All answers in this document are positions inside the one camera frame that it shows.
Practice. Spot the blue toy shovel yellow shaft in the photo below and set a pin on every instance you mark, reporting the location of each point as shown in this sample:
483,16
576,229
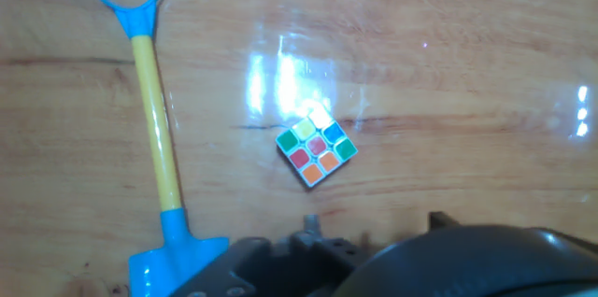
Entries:
149,91

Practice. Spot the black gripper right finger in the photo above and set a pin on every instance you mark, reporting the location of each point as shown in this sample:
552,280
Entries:
439,221

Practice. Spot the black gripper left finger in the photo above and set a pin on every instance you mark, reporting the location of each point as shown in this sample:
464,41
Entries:
261,264

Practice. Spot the multicoloured puzzle cube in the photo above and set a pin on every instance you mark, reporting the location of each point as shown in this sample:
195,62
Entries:
317,146

